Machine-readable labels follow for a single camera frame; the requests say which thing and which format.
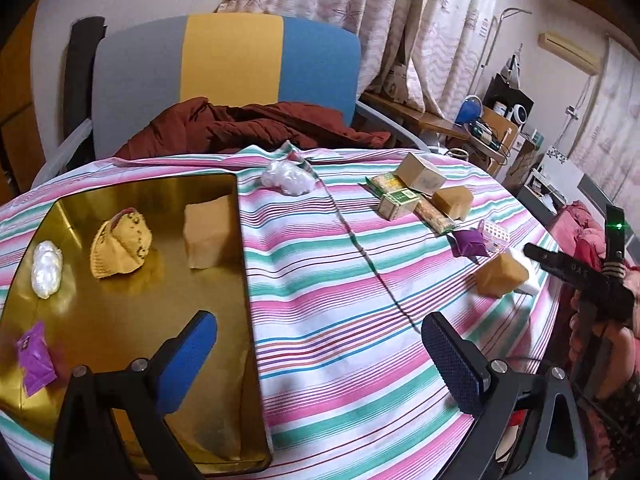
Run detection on purple foil packet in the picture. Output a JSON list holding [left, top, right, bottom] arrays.
[[15, 321, 59, 396]]

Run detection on white plastic wad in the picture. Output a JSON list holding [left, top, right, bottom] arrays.
[[262, 160, 317, 196], [31, 240, 64, 299]]

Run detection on blue round lamp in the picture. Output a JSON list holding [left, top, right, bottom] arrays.
[[455, 95, 484, 125]]

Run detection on printed cardboard box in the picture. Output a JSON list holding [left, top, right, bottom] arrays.
[[384, 62, 422, 107]]

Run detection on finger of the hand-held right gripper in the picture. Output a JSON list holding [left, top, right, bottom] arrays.
[[523, 242, 585, 287]]

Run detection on green yellow cracker packet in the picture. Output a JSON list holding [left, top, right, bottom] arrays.
[[365, 173, 457, 235]]

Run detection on grey yellow blue chair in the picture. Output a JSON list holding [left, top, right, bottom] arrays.
[[30, 12, 431, 188]]

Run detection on tan sponge block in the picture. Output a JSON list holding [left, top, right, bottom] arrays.
[[183, 195, 241, 270], [474, 253, 530, 297], [431, 186, 474, 222]]

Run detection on dark red jacket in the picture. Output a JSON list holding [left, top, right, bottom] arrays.
[[114, 96, 392, 161]]

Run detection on metal hanger stand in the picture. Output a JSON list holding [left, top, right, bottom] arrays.
[[477, 7, 532, 91]]

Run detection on beige cardboard box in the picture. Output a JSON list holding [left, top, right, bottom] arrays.
[[402, 152, 454, 196]]

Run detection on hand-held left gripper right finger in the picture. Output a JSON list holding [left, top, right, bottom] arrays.
[[421, 311, 589, 480]]

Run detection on white appliance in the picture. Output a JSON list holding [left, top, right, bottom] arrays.
[[530, 146, 640, 213]]

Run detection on striped tablecloth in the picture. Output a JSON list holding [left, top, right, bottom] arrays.
[[0, 142, 566, 480]]

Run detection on pink patterned curtain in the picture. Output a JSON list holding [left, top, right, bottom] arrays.
[[215, 0, 503, 117], [570, 35, 640, 188]]

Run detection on person's right hand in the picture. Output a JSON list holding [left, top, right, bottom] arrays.
[[595, 324, 640, 411]]

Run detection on wooden side desk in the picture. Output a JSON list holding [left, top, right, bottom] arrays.
[[360, 91, 507, 162]]

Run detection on white foam block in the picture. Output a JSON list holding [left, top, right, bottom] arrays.
[[514, 247, 544, 295]]

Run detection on yellow crochet hat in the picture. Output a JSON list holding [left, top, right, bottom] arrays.
[[90, 208, 154, 280]]

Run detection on beige air conditioner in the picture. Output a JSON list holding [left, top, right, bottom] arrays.
[[538, 32, 601, 74]]

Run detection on small green yellow box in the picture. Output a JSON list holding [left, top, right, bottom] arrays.
[[378, 189, 420, 221]]

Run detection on gold metal tray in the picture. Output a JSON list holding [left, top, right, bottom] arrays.
[[0, 172, 273, 478]]

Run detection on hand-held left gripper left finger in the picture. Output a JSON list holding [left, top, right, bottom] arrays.
[[47, 310, 219, 480]]

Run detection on black shelf unit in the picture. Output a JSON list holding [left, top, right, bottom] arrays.
[[486, 73, 534, 127]]

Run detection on purple cloth pouch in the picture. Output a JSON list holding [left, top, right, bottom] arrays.
[[452, 228, 489, 260]]

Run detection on wooden wardrobe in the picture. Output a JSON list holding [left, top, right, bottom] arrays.
[[0, 0, 42, 198]]

